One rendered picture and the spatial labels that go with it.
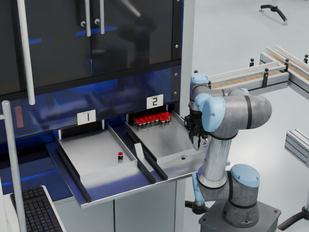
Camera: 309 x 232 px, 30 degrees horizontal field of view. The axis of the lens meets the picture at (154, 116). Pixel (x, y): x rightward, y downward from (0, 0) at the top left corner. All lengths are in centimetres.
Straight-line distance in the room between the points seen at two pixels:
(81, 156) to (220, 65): 304
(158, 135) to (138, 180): 36
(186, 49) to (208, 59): 286
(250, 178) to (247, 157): 191
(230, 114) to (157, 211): 129
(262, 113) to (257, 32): 429
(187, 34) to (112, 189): 78
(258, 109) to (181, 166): 68
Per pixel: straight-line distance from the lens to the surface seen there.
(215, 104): 192
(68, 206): 284
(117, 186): 240
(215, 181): 220
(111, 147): 263
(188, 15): 260
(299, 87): 325
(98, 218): 296
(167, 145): 264
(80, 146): 265
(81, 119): 259
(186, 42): 265
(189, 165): 252
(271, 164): 413
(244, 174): 227
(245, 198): 230
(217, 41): 592
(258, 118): 195
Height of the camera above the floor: 236
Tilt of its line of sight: 31 degrees down
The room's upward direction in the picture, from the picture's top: 1 degrees clockwise
